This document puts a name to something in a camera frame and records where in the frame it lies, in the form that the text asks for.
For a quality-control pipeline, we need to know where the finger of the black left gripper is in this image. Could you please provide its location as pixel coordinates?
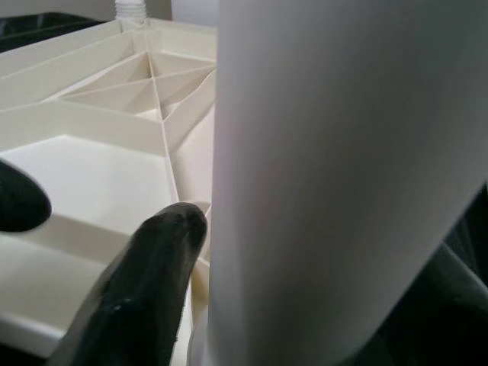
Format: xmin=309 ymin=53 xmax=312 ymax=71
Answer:
xmin=0 ymin=159 xmax=53 ymax=234

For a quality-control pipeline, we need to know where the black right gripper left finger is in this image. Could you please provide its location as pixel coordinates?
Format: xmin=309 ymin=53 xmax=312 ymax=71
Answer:
xmin=49 ymin=201 xmax=209 ymax=366

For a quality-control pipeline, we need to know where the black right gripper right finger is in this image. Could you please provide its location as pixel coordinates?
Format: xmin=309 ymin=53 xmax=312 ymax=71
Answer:
xmin=380 ymin=242 xmax=488 ymax=366

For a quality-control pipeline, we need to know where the white plastic table top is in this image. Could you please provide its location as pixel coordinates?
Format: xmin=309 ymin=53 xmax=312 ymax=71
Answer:
xmin=0 ymin=16 xmax=219 ymax=366

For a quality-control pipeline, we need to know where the white plastic table leg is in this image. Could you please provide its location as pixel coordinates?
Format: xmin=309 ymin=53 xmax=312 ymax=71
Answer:
xmin=114 ymin=0 xmax=150 ymax=27
xmin=204 ymin=0 xmax=488 ymax=366

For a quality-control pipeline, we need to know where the black table cloth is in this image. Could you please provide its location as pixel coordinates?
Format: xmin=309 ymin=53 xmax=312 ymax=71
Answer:
xmin=0 ymin=10 xmax=106 ymax=54

